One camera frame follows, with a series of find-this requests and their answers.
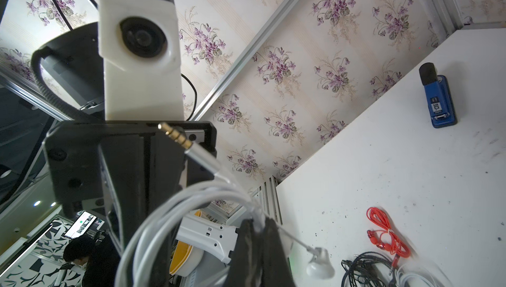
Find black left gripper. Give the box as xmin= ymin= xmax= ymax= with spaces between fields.
xmin=42 ymin=119 xmax=217 ymax=287

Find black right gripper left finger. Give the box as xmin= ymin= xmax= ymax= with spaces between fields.
xmin=223 ymin=219 xmax=263 ymax=287

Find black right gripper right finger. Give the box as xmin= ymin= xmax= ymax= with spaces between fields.
xmin=262 ymin=218 xmax=295 ymax=287

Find white wired earphones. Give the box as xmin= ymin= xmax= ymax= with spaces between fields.
xmin=115 ymin=122 xmax=335 ymax=286
xmin=394 ymin=266 xmax=444 ymax=287

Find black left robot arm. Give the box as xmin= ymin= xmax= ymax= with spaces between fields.
xmin=30 ymin=0 xmax=217 ymax=286

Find person with black hair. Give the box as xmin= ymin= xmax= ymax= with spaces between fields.
xmin=63 ymin=235 xmax=120 ymax=287

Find blue stapler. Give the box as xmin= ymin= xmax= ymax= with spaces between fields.
xmin=419 ymin=62 xmax=457 ymax=129

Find black wired earphones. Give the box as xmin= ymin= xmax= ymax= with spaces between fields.
xmin=341 ymin=251 xmax=397 ymax=287

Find red wired earphones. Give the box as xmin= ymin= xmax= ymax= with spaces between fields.
xmin=366 ymin=207 xmax=411 ymax=269

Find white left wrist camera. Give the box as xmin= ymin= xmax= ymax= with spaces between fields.
xmin=98 ymin=0 xmax=184 ymax=121

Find aluminium frame rail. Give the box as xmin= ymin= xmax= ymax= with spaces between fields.
xmin=190 ymin=0 xmax=300 ymax=121

